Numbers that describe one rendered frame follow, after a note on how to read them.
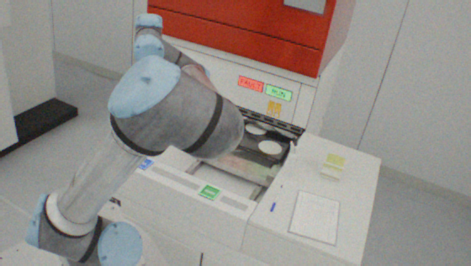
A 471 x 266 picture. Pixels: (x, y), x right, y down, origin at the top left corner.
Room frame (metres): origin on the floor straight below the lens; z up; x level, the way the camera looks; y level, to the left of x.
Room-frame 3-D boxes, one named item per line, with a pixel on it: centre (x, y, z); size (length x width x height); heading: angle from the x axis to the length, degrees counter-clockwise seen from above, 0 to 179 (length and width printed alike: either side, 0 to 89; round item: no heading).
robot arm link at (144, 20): (0.98, 0.29, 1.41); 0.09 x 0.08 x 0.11; 17
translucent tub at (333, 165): (1.08, -0.37, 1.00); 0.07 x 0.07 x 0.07; 71
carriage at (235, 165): (1.18, -0.02, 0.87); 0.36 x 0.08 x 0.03; 70
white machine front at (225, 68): (1.52, 0.09, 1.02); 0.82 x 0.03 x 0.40; 70
